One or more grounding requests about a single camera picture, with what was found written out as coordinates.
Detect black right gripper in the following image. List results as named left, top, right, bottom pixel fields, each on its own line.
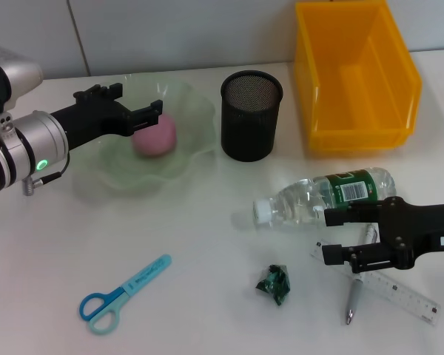
left=321, top=196, right=444, bottom=275

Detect yellow plastic bin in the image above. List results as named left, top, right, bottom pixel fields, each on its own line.
left=294, top=0, right=423, bottom=153

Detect pink peach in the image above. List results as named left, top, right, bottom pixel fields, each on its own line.
left=132, top=113, right=178, bottom=159

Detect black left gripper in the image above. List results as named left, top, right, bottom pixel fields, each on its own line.
left=50, top=83, right=166, bottom=152

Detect clear water bottle green label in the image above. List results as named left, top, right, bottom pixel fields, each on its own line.
left=252, top=168, right=397, bottom=231

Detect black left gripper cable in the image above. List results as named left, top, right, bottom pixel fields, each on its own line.
left=21, top=151, right=71, bottom=197

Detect black mesh pen holder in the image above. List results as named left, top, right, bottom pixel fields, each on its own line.
left=220, top=70, right=284, bottom=162

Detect green plastic wrapper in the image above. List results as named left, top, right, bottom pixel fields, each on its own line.
left=255, top=263, right=292, bottom=307

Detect blue scissors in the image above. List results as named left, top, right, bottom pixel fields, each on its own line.
left=78, top=254, right=173, bottom=336

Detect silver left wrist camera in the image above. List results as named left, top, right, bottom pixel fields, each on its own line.
left=0, top=40, right=44, bottom=112

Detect clear plastic ruler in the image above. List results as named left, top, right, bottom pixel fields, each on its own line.
left=309, top=239, right=442, bottom=327

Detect silver ballpoint pen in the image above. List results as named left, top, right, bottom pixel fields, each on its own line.
left=346, top=223, right=379, bottom=325

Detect green glass fruit plate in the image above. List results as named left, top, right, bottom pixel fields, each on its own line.
left=68, top=72, right=218, bottom=197

